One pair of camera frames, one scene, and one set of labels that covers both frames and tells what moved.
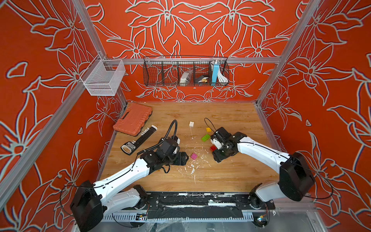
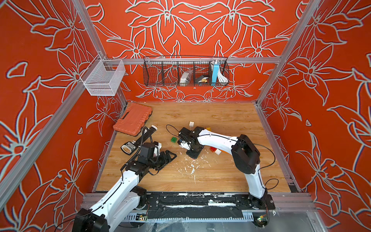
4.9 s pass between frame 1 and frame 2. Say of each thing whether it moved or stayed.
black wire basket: stayed
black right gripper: moved
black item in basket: stayed
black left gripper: moved
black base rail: stayed
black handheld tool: stayed
